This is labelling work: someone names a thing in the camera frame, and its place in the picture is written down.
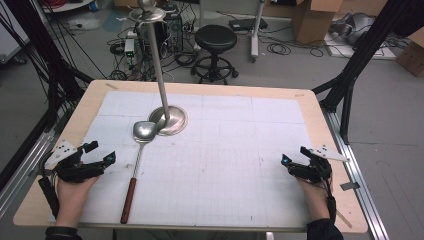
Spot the white floor board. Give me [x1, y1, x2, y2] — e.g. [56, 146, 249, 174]
[323, 31, 398, 61]

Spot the small white device green light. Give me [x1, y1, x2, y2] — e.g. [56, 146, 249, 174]
[123, 37, 137, 67]

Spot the tall open cardboard box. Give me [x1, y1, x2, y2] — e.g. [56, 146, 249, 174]
[290, 0, 344, 47]

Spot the black computer tower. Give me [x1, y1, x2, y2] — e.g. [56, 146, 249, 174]
[162, 12, 185, 53]

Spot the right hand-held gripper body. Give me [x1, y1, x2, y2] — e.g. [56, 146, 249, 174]
[287, 144, 351, 184]

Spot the grey white headset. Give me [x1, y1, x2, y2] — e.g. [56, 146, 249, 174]
[329, 12, 377, 46]

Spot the white grid mat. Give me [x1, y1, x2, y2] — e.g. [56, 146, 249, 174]
[49, 90, 315, 229]

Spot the white stand post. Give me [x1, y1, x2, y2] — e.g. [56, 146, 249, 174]
[249, 0, 268, 63]

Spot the metal spatula with wooden handle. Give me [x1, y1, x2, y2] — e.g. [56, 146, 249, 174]
[120, 120, 159, 225]

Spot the black frame stand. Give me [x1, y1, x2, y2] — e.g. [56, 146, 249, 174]
[312, 0, 424, 145]
[3, 0, 95, 113]

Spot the metal stand with round base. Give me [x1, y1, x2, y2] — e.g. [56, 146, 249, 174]
[128, 0, 189, 137]

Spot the coiled black floor cable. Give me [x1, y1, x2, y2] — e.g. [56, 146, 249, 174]
[266, 42, 292, 56]

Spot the black round stool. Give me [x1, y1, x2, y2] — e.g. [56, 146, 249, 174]
[190, 24, 240, 85]

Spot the small brown cardboard box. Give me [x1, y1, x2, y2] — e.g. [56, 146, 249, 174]
[395, 27, 424, 78]

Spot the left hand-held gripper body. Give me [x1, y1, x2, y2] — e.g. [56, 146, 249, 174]
[44, 139, 107, 184]

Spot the person's left hand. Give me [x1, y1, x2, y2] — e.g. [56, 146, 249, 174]
[54, 176, 100, 229]

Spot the flat black device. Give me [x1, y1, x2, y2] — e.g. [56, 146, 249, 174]
[228, 17, 269, 32]

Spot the aluminium rail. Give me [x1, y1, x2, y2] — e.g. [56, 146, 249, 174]
[0, 131, 56, 218]
[320, 109, 390, 240]

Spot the person's right hand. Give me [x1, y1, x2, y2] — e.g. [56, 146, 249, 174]
[295, 178, 334, 224]

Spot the grey tape strip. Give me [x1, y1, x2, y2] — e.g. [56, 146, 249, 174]
[339, 181, 361, 192]

